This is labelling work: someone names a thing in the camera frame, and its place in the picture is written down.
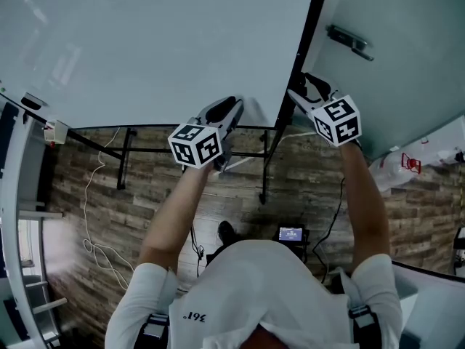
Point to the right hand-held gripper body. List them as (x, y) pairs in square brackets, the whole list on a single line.
[(338, 122)]

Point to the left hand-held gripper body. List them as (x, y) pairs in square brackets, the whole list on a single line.
[(194, 144)]

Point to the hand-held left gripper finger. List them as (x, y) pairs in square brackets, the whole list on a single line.
[(234, 116)]

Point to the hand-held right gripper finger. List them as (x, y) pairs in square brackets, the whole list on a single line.
[(302, 102)]

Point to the large white whiteboard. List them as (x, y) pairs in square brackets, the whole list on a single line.
[(145, 49)]

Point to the person's left forearm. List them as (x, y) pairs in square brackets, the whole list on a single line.
[(174, 213)]

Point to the person's right forearm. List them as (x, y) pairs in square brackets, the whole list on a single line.
[(363, 202)]

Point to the black whiteboard eraser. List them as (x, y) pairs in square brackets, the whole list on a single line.
[(31, 102)]

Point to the white door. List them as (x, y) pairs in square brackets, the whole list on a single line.
[(399, 86)]

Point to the person's black shoe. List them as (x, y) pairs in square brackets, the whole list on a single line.
[(226, 233)]

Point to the clear plastic bag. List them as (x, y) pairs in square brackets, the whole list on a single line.
[(428, 158)]

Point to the black device with screen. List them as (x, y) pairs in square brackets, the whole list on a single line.
[(290, 234)]

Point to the small white box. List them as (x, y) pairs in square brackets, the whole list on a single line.
[(55, 131)]

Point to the person's white t-shirt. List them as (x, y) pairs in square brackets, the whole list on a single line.
[(254, 289)]

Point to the white metal rack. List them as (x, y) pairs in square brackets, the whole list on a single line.
[(22, 202)]

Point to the white table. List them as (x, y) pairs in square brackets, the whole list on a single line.
[(436, 304)]

